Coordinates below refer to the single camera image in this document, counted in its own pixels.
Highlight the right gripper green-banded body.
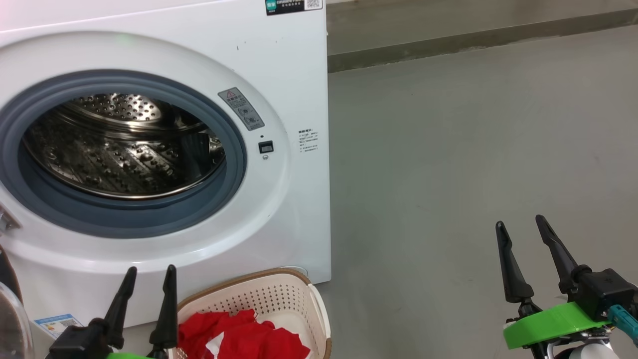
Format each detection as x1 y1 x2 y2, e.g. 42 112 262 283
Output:
502 298 621 359

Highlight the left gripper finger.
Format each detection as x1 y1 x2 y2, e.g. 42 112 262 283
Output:
149 264 178 357
101 267 138 350

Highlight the left gripper green-banded body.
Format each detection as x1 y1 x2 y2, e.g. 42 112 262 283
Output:
106 351 170 359

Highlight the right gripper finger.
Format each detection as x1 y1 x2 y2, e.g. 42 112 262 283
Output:
495 221 535 304
536 214 592 295

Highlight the red cloth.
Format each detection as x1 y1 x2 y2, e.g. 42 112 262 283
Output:
177 309 311 359

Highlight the dark washing machine door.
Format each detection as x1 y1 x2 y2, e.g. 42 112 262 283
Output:
0 244 35 359

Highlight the cream perforated laundry basket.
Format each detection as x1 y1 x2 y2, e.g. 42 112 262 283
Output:
167 268 332 359

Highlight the white front-load washing machine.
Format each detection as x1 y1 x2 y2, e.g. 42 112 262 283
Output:
0 0 332 330

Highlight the blue energy label sticker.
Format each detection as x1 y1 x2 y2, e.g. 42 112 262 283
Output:
34 313 84 340

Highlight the grey warning sticker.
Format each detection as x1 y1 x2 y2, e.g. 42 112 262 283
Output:
218 87 265 131

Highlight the black QR code sticker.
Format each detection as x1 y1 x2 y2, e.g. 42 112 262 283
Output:
265 0 323 15

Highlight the teal camera cable connector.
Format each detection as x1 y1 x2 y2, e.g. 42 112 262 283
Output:
608 305 638 347

